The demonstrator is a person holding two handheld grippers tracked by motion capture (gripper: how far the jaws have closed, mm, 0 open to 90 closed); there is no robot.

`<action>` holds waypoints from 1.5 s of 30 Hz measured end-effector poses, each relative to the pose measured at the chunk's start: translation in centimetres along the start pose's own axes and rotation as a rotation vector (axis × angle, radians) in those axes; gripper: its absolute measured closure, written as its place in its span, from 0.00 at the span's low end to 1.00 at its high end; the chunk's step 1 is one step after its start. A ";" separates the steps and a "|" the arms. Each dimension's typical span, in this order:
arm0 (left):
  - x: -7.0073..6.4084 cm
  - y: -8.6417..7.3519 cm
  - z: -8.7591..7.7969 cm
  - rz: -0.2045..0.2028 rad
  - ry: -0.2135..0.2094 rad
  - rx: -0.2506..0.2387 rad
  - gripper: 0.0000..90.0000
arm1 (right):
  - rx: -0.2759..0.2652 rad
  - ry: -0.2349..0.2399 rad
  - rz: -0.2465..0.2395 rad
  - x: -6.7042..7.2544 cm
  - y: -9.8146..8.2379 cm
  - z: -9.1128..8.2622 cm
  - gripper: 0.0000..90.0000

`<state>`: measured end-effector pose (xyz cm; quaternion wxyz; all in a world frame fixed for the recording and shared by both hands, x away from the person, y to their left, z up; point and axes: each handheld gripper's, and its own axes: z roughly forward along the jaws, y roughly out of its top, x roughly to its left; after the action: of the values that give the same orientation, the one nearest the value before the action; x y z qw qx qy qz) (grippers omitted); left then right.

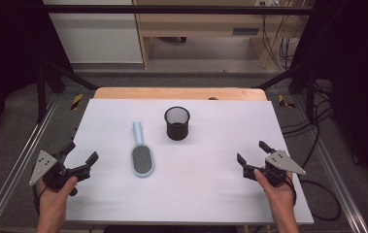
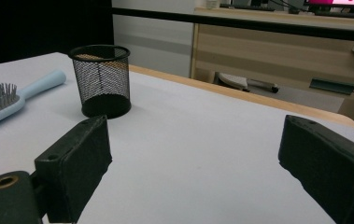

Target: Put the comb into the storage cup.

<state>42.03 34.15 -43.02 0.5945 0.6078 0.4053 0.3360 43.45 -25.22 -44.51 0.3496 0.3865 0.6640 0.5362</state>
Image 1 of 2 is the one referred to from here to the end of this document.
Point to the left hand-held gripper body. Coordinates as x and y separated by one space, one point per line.
49 168

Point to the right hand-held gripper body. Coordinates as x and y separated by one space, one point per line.
283 163

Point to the light blue hairbrush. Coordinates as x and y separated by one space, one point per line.
141 155

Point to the black mesh cup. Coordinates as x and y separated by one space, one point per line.
177 124

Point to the person's left hand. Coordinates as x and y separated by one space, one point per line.
55 197

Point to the person's right hand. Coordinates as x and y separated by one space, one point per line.
277 194

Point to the black metal stand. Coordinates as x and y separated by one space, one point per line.
309 93
42 97

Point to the wooden table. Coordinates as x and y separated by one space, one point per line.
172 93

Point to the white cabinet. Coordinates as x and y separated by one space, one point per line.
97 35

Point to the black curtain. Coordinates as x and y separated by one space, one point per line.
356 64
6 48

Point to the wooden desk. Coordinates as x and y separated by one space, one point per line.
204 24

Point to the white power strip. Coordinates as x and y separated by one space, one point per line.
267 2

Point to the aluminium rail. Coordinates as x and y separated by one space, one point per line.
16 161
343 191

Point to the black horizontal frame bar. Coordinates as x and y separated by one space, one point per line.
172 9

